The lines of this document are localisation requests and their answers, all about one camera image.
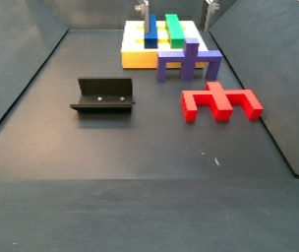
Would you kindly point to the purple m-shaped block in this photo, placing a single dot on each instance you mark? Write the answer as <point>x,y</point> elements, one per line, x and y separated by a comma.
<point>189,57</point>

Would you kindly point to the green bar block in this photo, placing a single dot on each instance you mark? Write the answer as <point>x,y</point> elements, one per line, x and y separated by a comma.
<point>175,32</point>

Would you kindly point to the black angled bracket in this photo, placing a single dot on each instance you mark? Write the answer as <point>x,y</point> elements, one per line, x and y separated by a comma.
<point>105,94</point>

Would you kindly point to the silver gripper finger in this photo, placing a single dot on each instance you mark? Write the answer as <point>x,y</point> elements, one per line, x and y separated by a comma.
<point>142,7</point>
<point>212,8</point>

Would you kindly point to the blue bar block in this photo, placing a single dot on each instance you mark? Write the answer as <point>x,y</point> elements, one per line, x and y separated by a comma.
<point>151,32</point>

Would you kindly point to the red m-shaped block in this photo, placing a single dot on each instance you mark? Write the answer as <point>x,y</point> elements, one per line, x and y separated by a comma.
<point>221,101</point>

